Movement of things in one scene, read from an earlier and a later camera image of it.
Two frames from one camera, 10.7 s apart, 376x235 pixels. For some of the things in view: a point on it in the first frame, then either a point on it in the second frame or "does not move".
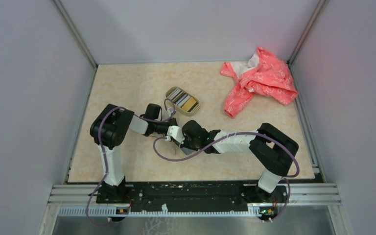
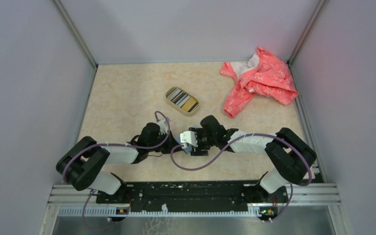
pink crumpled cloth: (265, 75) does not move
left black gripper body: (163, 127) to (166, 147)
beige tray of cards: (185, 103) does not move
